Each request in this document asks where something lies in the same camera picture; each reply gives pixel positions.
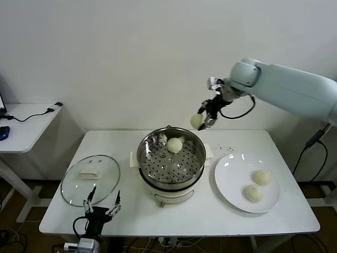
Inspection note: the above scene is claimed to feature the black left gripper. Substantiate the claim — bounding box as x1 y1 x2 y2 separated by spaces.
83 186 122 238

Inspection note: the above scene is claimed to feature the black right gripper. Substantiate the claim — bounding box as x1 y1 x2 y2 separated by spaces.
197 92 229 132

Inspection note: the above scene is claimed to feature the white steamed baozi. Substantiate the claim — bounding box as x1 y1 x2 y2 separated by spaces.
242 184 264 204
252 170 273 187
167 137 183 154
190 113 205 131

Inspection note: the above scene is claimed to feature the stainless steel steamer basket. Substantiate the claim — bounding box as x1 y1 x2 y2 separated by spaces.
136 128 206 191

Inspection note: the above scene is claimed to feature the round glass pot lid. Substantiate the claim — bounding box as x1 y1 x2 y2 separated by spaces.
61 154 121 207

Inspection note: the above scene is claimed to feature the cream electric cooking pot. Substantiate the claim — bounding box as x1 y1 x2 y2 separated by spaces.
130 143 214 209

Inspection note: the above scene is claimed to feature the white power strip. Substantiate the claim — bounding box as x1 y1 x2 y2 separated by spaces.
158 237 180 245

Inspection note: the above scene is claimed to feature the large white plate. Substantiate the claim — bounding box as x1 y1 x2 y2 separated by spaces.
214 153 281 213

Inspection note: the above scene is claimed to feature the white side desk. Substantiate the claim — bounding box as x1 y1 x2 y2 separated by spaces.
0 103 63 224

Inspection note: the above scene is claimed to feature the black laptop screen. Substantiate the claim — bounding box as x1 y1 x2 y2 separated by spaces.
0 75 8 119

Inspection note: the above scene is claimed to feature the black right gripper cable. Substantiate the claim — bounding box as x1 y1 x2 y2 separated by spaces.
219 95 256 120

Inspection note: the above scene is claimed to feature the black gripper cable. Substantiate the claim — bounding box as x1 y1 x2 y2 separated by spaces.
73 216 89 239
219 95 256 120

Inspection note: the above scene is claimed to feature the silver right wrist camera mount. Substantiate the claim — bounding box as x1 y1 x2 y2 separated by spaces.
206 76 225 92

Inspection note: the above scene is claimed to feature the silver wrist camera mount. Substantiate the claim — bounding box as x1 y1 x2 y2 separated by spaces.
64 237 102 253
206 76 225 92

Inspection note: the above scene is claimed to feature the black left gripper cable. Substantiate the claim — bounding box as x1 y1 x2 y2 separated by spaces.
73 216 89 239

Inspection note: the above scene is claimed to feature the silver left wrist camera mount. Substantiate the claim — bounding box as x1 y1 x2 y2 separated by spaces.
64 237 102 253

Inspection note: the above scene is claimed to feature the black cable with adapter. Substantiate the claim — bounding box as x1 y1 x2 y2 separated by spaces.
0 102 63 123

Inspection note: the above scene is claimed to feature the black power adapter cable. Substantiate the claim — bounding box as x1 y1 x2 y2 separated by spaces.
292 121 333 182

